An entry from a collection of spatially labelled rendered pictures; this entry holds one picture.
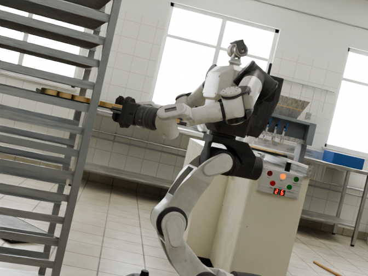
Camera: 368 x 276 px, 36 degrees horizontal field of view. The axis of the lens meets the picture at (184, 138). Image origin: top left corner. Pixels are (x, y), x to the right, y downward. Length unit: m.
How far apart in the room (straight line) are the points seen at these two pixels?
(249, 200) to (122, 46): 4.05
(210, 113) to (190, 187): 0.53
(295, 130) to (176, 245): 1.87
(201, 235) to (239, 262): 0.71
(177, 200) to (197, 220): 1.49
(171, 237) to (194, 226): 1.52
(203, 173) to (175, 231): 0.28
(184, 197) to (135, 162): 4.50
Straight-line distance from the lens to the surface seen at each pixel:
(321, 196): 7.51
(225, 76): 2.49
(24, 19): 2.24
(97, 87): 2.22
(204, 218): 4.03
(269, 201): 3.36
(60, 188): 2.71
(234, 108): 2.13
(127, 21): 7.06
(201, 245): 4.07
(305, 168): 3.41
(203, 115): 2.12
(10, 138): 2.24
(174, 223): 2.51
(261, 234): 3.39
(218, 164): 2.53
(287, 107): 4.11
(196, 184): 2.54
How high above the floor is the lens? 1.01
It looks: 2 degrees down
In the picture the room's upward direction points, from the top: 13 degrees clockwise
